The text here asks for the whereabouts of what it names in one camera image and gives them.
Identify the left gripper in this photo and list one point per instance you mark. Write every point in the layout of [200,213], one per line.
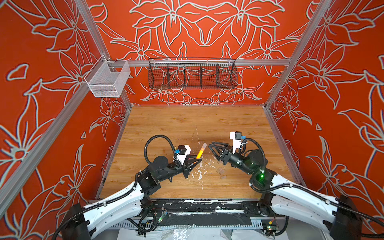
[187,167]

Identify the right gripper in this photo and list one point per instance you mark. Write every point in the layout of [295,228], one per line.
[227,157]

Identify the orange pen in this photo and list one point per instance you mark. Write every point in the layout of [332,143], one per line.
[200,153]

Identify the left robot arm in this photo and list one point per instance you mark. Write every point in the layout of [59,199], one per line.
[132,203]

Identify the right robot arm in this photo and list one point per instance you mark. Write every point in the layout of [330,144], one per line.
[337,217]

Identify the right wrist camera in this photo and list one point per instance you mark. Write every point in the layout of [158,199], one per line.
[235,138]

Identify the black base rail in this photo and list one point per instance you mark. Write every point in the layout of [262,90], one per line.
[212,212]

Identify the white cable duct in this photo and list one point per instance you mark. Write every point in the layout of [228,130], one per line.
[255,224]

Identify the black wire basket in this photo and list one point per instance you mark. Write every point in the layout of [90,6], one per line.
[192,74]

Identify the white wire basket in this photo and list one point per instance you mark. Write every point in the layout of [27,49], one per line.
[107,79]

